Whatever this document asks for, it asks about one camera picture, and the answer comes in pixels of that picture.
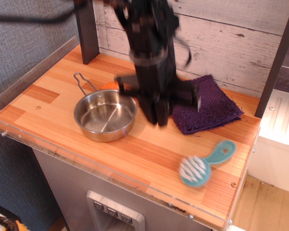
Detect silver dispenser button panel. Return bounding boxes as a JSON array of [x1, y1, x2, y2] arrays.
[[86, 190, 146, 231]]

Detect orange toy carrot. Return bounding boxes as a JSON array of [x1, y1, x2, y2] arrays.
[[102, 81, 119, 91]]

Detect folded violet towel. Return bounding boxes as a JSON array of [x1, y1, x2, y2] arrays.
[[172, 75, 243, 135]]

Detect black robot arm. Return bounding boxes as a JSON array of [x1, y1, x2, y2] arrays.
[[107, 0, 200, 126]]

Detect dark grey right post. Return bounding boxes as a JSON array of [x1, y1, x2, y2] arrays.
[[254, 18, 289, 118]]

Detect clear acrylic edge guard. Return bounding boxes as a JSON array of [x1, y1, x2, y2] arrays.
[[0, 113, 260, 231]]

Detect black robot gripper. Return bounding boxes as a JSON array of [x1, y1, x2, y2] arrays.
[[115, 56, 201, 127]]

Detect dark grey post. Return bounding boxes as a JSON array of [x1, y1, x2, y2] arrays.
[[254, 18, 289, 118], [73, 0, 100, 64]]

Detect teal brush white bristles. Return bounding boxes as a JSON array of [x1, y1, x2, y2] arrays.
[[179, 141, 236, 188]]

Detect grey cabinet body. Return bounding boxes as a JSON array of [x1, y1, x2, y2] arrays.
[[34, 150, 209, 231]]

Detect orange object bottom left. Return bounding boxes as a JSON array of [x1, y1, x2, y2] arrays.
[[13, 220, 28, 231]]

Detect small stainless steel pan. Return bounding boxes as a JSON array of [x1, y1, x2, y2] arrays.
[[74, 72, 137, 142]]

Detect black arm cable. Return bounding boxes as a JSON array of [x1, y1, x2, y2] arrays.
[[0, 0, 87, 25]]

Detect dark grey left post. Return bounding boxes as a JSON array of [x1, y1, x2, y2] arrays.
[[73, 0, 100, 64]]

